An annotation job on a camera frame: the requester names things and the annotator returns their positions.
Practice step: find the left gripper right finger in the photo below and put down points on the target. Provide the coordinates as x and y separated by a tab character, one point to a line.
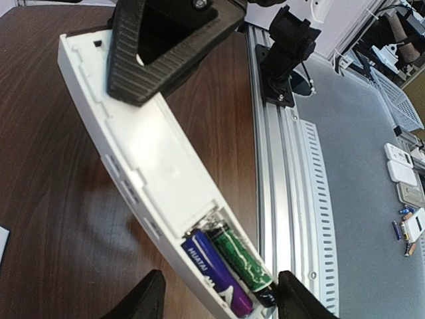
295	301

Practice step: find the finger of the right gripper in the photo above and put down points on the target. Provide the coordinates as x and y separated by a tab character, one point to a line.
155	45

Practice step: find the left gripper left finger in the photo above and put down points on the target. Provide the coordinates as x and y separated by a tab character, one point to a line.
145	300

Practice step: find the black battery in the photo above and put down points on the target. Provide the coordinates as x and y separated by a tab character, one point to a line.
249	269

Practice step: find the purple battery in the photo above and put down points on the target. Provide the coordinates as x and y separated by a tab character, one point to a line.
205	257

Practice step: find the white remote control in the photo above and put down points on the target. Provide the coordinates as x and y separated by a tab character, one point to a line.
153	165

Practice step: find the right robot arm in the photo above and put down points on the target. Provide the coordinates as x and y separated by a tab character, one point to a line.
155	45

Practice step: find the loose batteries pile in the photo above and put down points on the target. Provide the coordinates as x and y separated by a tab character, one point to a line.
400	229

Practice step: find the white remote on floor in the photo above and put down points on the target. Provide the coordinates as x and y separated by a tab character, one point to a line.
401	174
398	155

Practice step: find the white plastic basket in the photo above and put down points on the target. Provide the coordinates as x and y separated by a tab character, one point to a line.
400	107

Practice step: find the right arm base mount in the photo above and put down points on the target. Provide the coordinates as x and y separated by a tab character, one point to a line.
294	41

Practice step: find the front aluminium rail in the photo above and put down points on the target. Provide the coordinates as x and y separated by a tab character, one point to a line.
296	231

